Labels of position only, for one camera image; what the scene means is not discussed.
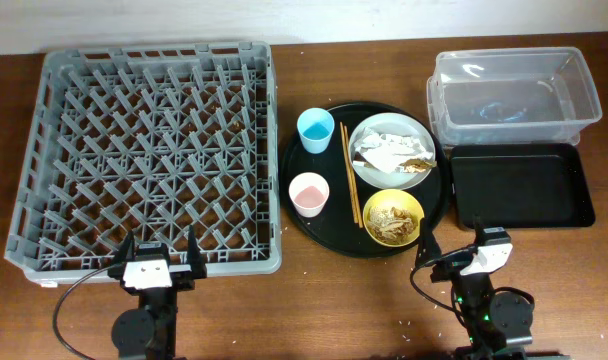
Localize black rectangular tray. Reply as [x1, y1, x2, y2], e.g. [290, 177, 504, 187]
[450, 143, 596, 229]

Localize rice and peanut shell scraps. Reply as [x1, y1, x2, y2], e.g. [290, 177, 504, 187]
[367, 207, 418, 246]

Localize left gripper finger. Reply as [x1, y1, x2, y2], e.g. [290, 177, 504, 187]
[186, 226, 207, 279]
[112, 231, 135, 273]

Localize round black serving tray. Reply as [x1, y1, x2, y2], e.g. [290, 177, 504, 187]
[279, 131, 452, 258]

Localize brown snack wrapper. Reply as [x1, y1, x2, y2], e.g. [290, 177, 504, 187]
[398, 158, 437, 173]

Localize white paper napkin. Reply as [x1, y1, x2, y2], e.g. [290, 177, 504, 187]
[354, 127, 435, 174]

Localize grey plastic dishwasher rack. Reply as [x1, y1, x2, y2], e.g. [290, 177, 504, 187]
[4, 41, 282, 287]

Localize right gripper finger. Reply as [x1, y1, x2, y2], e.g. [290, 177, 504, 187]
[415, 218, 442, 268]
[474, 215, 488, 247]

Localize grey round plate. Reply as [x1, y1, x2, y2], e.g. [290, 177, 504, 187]
[348, 112, 437, 190]

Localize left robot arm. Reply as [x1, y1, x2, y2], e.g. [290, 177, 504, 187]
[108, 230, 207, 359]

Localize light blue plastic cup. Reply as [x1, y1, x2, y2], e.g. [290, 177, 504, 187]
[296, 108, 335, 154]

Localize clear plastic bin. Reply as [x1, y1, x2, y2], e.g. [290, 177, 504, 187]
[426, 47, 603, 147]

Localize wooden chopstick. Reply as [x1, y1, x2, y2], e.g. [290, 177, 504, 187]
[339, 122, 359, 225]
[343, 124, 364, 229]

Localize yellow bowl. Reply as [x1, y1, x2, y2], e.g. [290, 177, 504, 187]
[362, 189, 425, 248]

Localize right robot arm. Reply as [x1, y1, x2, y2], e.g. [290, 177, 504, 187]
[409, 220, 566, 360]

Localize pink plastic cup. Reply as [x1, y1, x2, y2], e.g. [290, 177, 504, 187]
[288, 172, 330, 218]

